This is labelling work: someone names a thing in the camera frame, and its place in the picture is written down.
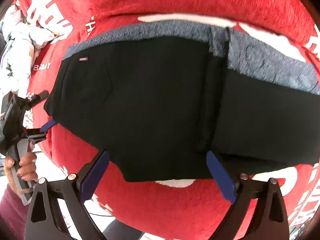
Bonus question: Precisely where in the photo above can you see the black pants grey patterned band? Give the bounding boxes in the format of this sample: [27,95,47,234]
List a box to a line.
[44,21,319,182]

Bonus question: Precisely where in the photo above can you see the person's left hand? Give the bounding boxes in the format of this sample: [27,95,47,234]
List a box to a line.
[3,142,38,196]

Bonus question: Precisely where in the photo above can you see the crumpled white grey quilt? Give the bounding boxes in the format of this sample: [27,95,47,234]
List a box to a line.
[1,5,55,97]

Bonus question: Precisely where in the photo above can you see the maroon sleeve left forearm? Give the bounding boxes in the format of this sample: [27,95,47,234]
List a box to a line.
[1,185,29,240]

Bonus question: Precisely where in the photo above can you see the person's left leg jeans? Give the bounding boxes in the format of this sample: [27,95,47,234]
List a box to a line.
[103,219,144,240]

